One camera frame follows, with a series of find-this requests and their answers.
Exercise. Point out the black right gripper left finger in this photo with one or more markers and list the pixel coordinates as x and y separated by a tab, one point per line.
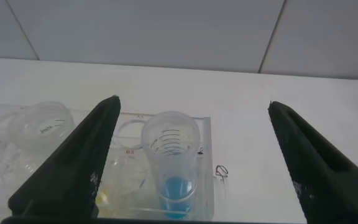
73	161

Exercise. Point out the clear acrylic test tube rack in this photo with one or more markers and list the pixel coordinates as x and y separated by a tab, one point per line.
129	174

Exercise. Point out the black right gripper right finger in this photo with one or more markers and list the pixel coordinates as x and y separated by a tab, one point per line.
322	174

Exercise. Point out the test tube with blue pigment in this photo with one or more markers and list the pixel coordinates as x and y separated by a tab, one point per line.
176	189

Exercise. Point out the test tube with yellow pigment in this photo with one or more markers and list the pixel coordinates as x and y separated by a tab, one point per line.
42	124

